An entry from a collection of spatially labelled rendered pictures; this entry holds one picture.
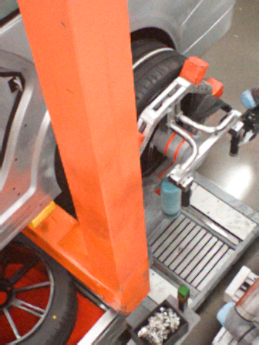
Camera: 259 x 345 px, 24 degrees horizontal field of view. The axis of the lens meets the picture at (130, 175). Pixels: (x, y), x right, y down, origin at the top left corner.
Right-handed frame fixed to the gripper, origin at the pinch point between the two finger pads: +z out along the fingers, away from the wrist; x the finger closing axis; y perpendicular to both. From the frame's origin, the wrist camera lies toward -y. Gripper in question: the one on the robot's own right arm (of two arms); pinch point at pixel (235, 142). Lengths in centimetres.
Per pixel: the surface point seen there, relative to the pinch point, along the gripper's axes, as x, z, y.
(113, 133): 7, 75, 94
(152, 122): -20.6, 29.4, 27.9
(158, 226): -23, 26, -66
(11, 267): -61, 93, -56
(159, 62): -34.5, 7.5, 33.4
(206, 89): -20.5, -5.6, 14.7
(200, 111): -13.4, 7.7, 18.8
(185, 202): 0.7, 35.5, -2.1
